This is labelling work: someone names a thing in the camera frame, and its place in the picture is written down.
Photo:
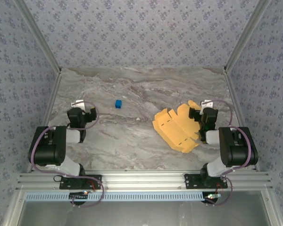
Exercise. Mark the yellow paper box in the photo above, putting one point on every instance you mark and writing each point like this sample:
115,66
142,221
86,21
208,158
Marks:
177,127

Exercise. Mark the small blue cube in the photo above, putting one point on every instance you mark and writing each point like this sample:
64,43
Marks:
118,104

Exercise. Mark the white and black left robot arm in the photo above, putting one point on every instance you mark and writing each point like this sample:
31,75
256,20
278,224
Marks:
49,150

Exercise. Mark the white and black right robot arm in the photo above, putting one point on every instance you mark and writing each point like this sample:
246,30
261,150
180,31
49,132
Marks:
238,150

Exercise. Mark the small black electronics board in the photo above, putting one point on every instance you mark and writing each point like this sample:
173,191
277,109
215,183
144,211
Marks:
77,196
211,196

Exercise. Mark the grey metal panel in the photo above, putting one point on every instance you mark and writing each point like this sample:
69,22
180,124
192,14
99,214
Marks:
143,214

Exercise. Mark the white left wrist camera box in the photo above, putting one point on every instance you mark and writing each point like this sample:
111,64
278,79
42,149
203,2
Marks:
79,103

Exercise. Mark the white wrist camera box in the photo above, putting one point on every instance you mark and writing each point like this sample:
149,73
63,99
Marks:
79,103
207,103

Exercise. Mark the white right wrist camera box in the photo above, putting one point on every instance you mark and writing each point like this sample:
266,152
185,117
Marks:
207,103

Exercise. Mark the aluminium table side rail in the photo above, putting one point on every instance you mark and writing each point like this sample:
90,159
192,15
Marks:
48,106
234,94

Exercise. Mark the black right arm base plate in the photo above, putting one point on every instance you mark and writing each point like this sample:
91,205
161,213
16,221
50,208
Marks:
191,181

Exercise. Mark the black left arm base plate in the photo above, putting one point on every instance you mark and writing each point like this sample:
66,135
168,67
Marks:
66,186

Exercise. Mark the aluminium mounting rail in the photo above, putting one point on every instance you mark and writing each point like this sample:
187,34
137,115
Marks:
143,179

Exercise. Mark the aluminium frame post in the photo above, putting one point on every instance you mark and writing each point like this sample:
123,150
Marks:
39,35
246,35

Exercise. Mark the aluminium lower frame bar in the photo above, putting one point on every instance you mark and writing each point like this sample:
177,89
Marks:
272,209
13,209

